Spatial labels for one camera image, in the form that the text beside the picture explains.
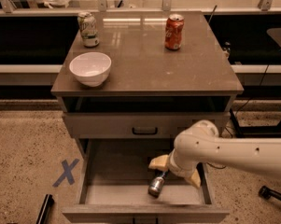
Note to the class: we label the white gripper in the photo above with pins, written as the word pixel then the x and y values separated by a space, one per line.
pixel 175 166

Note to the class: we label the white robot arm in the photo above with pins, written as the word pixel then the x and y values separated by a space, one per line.
pixel 202 143

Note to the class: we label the open grey middle drawer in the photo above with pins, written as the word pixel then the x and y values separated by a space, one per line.
pixel 114 188

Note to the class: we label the grey drawer cabinet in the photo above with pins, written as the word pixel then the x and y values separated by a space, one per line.
pixel 146 77

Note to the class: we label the closed grey top drawer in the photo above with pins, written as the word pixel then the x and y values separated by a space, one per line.
pixel 136 125

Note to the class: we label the orange soda can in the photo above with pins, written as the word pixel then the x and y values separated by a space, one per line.
pixel 173 31

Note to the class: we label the green white soda can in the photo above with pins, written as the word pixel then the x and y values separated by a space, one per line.
pixel 88 29

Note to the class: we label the black stand leg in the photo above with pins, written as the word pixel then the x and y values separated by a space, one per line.
pixel 236 125

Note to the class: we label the black caster wheel leg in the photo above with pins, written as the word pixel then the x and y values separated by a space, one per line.
pixel 267 193

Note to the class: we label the blue tape cross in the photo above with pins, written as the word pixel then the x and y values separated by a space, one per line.
pixel 67 173

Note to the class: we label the black bar bottom left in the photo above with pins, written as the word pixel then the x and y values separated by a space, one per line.
pixel 43 214

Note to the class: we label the white ceramic bowl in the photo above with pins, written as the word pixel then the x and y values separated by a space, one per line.
pixel 91 68

